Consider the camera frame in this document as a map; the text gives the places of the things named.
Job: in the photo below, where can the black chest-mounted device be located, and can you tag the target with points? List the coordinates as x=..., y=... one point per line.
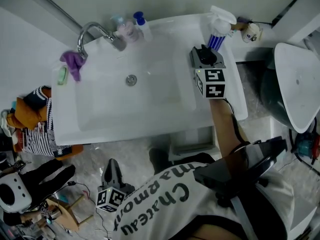
x=237, y=164

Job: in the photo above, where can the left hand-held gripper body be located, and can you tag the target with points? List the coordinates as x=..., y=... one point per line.
x=110, y=200

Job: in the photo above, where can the metal cup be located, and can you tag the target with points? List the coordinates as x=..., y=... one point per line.
x=55, y=213

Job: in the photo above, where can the person's right forearm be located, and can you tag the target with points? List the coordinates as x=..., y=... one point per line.
x=222, y=124

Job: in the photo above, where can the white bottle with blue pump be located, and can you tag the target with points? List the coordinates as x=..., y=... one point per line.
x=145, y=29

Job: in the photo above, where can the white vanity cabinet with sink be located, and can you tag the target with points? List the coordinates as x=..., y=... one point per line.
x=112, y=109

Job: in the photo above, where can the wooden stool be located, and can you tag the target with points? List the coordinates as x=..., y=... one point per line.
x=67, y=216

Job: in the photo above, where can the green soap dish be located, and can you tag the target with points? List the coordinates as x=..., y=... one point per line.
x=62, y=75

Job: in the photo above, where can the blue striped spray bottle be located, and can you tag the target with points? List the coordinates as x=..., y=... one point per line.
x=220, y=26

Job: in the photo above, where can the person's black trouser leg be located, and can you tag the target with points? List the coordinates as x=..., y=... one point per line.
x=162, y=159

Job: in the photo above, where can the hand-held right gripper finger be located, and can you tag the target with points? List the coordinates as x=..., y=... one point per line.
x=195, y=59
x=220, y=61

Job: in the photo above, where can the black white striped knit garment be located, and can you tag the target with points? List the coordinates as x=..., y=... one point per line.
x=37, y=139

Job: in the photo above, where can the white storage cabinet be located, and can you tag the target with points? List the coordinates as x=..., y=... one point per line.
x=297, y=16

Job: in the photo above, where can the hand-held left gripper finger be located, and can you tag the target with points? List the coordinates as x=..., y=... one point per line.
x=106, y=179
x=117, y=179

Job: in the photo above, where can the chrome faucet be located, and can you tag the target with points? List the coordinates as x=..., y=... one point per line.
x=86, y=31

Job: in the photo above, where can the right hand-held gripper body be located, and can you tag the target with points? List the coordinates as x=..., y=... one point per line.
x=212, y=82

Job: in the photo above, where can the white and dark green bathtub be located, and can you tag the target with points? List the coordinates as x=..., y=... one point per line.
x=297, y=84

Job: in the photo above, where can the small black bottle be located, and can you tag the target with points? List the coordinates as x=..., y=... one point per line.
x=207, y=56

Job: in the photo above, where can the white drawer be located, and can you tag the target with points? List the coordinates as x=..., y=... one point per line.
x=190, y=136

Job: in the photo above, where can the person's white printed t-shirt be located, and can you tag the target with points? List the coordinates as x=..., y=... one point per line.
x=162, y=209

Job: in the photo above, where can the person's neck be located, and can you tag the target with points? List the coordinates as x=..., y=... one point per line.
x=220, y=234

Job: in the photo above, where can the white low side shelf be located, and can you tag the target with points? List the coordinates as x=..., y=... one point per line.
x=252, y=52

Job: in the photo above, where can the white mug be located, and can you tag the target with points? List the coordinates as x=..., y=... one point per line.
x=251, y=32

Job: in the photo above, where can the teal and red machine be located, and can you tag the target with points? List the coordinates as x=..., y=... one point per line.
x=307, y=145

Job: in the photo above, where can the purple cloth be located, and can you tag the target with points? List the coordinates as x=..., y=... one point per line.
x=73, y=61

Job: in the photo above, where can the small brown box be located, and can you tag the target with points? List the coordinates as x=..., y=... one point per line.
x=242, y=24

